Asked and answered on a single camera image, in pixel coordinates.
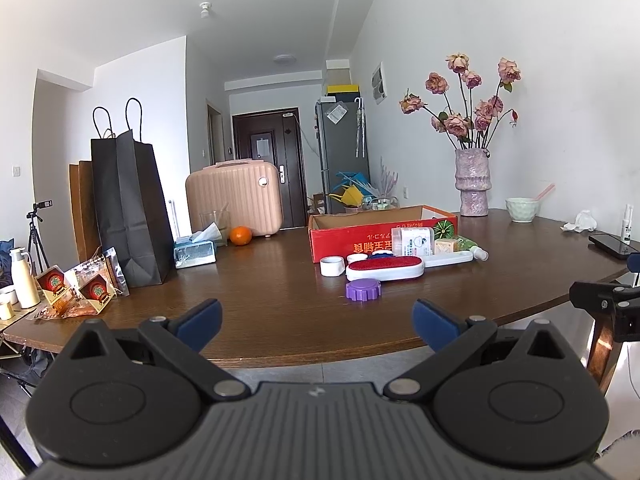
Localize clear glass cup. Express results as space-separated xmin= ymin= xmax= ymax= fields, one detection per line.
xmin=200 ymin=210 xmax=231 ymax=247

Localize green plastic bottle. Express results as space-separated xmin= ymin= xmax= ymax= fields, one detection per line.
xmin=452 ymin=234 xmax=489 ymax=261

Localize pale green ceramic bowl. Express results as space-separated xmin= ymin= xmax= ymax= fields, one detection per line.
xmin=505 ymin=197 xmax=540 ymax=223

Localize colourful snack box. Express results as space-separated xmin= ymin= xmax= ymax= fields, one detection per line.
xmin=77 ymin=275 xmax=119 ymax=312

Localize clear plastic snack packet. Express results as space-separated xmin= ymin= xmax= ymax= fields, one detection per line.
xmin=87 ymin=247 xmax=130 ymax=296

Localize white thermos jug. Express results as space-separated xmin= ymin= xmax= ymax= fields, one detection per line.
xmin=10 ymin=247 xmax=41 ymax=309

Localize black paper bag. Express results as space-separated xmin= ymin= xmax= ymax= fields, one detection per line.
xmin=91 ymin=98 xmax=176 ymax=288

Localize dark brown door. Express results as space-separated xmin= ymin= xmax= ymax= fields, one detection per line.
xmin=231 ymin=107 xmax=307 ymax=229

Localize black smartphone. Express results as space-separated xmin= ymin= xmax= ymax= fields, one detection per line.
xmin=588 ymin=232 xmax=640 ymax=261

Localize red label snack packet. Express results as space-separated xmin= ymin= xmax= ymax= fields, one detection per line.
xmin=35 ymin=264 xmax=81 ymax=318

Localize grey refrigerator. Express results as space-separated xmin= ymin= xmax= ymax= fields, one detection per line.
xmin=315 ymin=99 xmax=371 ymax=201

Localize folded clear umbrella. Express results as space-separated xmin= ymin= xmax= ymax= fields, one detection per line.
xmin=354 ymin=98 xmax=366 ymax=159

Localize white translucent plastic container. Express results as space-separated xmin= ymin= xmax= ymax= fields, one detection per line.
xmin=391 ymin=226 xmax=436 ymax=257

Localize black tripod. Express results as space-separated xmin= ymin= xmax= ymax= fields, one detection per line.
xmin=26 ymin=211 xmax=51 ymax=281

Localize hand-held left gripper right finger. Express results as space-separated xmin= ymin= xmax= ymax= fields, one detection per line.
xmin=382 ymin=298 xmax=577 ymax=402

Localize pale pink decorative branches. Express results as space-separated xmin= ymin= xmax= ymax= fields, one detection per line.
xmin=379 ymin=157 xmax=402 ymax=197

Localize brown paper bag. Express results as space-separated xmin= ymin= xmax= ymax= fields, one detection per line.
xmin=69 ymin=160 xmax=103 ymax=266

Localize crumpled white tissue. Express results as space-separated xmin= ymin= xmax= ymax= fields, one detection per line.
xmin=560 ymin=209 xmax=598 ymax=233

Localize blue tissue box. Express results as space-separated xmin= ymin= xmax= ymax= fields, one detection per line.
xmin=173 ymin=223 xmax=221 ymax=268

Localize pink ceramic vase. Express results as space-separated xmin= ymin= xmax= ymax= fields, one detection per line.
xmin=454 ymin=148 xmax=492 ymax=217

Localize purple ribbed plastic lid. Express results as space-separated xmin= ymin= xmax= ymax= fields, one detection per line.
xmin=345 ymin=280 xmax=382 ymax=302

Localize pink hard-shell suitcase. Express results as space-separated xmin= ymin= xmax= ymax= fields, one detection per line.
xmin=185 ymin=159 xmax=285 ymax=237

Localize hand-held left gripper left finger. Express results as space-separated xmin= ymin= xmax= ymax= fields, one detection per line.
xmin=70 ymin=298 xmax=251 ymax=402

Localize red cardboard box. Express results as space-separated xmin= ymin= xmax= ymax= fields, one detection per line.
xmin=307 ymin=204 xmax=459 ymax=264

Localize dried pink rose bouquet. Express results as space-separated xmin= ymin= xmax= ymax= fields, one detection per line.
xmin=398 ymin=52 xmax=522 ymax=151

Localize red lint brush white handle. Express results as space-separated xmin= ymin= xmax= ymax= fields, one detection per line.
xmin=345 ymin=250 xmax=476 ymax=282

